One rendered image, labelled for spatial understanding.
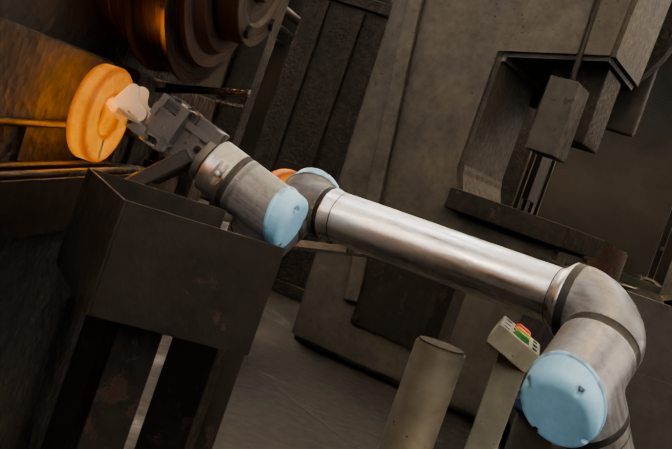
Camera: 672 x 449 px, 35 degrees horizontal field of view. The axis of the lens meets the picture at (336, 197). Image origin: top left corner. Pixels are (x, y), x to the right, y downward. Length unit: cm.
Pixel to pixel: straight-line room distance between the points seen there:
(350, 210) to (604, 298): 44
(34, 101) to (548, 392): 86
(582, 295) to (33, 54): 86
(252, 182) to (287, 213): 7
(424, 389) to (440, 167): 219
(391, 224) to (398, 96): 292
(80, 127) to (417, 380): 107
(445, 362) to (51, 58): 116
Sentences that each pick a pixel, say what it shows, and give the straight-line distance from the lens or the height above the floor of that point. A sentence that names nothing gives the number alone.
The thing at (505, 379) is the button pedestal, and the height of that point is 50.
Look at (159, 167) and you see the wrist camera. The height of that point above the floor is 74.
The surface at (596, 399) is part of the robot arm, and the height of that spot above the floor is 66.
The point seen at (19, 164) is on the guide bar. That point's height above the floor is 68.
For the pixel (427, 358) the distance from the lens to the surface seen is 238.
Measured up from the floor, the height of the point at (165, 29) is 95.
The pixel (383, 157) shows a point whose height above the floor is 91.
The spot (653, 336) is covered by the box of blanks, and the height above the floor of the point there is 62.
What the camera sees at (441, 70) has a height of 134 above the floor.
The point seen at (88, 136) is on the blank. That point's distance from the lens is 168.
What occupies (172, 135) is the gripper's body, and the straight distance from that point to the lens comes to 164.
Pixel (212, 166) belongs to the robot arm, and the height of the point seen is 77.
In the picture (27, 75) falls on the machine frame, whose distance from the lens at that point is 161.
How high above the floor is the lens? 84
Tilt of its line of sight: 2 degrees down
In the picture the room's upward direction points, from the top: 19 degrees clockwise
